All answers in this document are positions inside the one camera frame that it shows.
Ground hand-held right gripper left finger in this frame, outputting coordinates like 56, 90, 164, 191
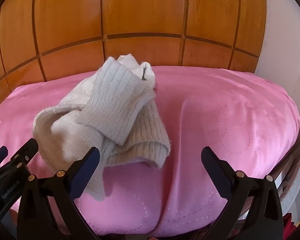
17, 146, 102, 240

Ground pink quilted blanket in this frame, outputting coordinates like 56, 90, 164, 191
0, 65, 300, 240

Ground red cloth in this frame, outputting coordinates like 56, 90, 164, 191
282, 212, 300, 240

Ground white foam piece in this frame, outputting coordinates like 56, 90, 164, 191
277, 140, 300, 214

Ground white knit sweater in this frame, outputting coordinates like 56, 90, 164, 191
33, 54, 172, 202

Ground white upholstered panel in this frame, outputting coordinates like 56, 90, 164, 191
254, 0, 300, 133

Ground wooden headboard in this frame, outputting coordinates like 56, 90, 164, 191
0, 0, 268, 110

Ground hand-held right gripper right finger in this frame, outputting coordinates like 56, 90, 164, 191
201, 146, 284, 240

